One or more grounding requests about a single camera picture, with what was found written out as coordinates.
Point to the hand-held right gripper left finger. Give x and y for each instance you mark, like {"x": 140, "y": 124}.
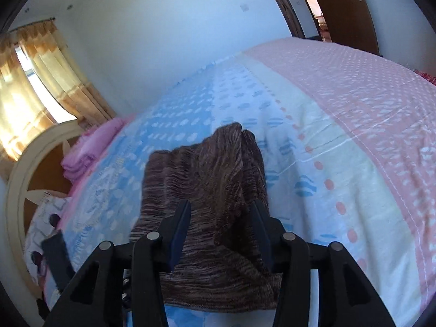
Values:
{"x": 180, "y": 231}

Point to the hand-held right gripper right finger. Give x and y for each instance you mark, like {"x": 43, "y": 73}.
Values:
{"x": 263, "y": 235}

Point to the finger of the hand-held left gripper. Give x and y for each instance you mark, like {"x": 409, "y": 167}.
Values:
{"x": 57, "y": 262}

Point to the brown knitted sweater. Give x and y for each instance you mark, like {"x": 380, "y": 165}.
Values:
{"x": 211, "y": 177}

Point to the white patterned pillow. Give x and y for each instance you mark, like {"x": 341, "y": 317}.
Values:
{"x": 44, "y": 218}

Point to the cream and brown headboard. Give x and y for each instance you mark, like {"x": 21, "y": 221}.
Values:
{"x": 44, "y": 163}

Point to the folded purple quilt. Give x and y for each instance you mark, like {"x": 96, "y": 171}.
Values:
{"x": 92, "y": 146}

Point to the blue pink printed blanket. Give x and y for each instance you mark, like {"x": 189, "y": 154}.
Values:
{"x": 340, "y": 126}

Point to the yellow curtain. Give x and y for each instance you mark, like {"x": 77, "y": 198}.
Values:
{"x": 44, "y": 61}

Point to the red patterned cloth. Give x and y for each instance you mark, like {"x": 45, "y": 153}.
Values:
{"x": 427, "y": 76}

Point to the brown wooden door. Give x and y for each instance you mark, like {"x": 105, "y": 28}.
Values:
{"x": 340, "y": 6}

